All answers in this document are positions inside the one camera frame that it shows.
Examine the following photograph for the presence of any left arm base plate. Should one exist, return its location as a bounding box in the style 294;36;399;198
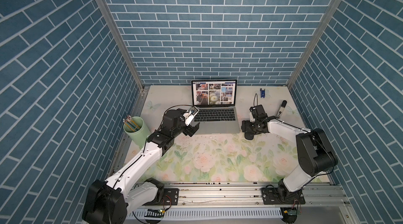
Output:
148;188;179;207

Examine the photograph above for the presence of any blue binder clip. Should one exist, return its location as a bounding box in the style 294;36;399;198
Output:
260;88;266;99

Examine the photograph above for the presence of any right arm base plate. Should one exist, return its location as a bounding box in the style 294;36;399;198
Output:
261;187;305;205

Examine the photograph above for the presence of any black wireless mouse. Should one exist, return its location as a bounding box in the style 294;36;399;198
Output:
244;130;255;141

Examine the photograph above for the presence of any green circuit board left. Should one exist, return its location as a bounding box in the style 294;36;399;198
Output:
144;209;165;219

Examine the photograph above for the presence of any aluminium rail frame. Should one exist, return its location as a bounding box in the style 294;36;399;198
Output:
123;183;358;224

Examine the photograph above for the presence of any floral table mat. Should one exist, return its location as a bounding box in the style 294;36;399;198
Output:
138;85;305;183

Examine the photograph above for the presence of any green circuit board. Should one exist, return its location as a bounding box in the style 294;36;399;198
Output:
144;209;165;219
282;208;301;216

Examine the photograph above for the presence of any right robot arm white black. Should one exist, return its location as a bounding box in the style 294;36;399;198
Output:
241;105;338;205

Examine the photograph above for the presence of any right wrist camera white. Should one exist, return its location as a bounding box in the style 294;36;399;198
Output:
249;111;255;123

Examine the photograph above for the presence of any green circuit board right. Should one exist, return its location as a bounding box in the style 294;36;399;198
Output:
282;208;301;216

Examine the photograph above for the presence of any silver laptop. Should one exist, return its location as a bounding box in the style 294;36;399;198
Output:
191;80;240;135

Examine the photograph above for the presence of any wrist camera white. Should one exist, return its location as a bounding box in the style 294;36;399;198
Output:
249;111;255;123
183;106;199;126

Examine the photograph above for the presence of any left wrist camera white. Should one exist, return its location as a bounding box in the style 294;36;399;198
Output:
183;106;199;126

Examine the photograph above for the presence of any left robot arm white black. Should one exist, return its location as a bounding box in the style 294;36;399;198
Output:
82;106;199;224

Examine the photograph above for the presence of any green pencil cup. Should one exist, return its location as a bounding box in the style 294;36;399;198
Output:
123;115;151;148

